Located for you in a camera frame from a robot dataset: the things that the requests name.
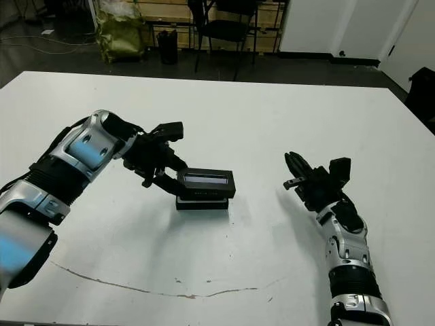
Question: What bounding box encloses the black waste bin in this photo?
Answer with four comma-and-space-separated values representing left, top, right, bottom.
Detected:
156, 29, 179, 65

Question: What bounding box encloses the black box lid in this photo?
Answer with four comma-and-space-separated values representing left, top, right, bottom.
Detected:
176, 168, 237, 201

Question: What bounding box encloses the black bulky chair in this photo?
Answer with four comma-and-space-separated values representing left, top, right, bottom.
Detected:
406, 67, 435, 125

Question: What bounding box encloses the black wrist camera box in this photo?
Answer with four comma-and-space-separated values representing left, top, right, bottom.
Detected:
327, 158, 351, 186
149, 121, 185, 142

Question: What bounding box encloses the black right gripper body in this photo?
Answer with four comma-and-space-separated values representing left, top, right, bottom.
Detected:
283, 165, 348, 212

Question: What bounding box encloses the green bag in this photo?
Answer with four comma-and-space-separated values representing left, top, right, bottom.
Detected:
96, 8, 147, 64

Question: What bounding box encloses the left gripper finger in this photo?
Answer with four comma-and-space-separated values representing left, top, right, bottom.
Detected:
149, 172, 186, 198
165, 151, 188, 173

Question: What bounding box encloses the clear plastic bag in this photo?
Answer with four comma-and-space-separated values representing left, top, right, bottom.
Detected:
100, 0, 137, 14

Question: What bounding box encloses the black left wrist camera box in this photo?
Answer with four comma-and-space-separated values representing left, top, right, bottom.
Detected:
149, 121, 185, 142

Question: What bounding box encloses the black folding chair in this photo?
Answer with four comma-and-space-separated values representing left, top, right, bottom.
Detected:
188, 0, 261, 82

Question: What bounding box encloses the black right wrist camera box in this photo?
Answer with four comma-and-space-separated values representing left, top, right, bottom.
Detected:
327, 158, 351, 186

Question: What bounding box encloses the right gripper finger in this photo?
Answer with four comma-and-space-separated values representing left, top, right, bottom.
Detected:
284, 152, 302, 180
290, 152, 314, 179

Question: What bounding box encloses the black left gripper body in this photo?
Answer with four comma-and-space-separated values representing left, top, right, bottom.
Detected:
123, 132, 177, 188

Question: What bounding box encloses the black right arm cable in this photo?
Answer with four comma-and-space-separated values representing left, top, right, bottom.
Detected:
339, 193, 358, 209

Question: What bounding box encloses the black box base white insert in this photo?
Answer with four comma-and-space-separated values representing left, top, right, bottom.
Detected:
175, 195, 229, 212

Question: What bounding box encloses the white door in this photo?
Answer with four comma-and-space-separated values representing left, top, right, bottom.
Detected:
379, 0, 435, 98

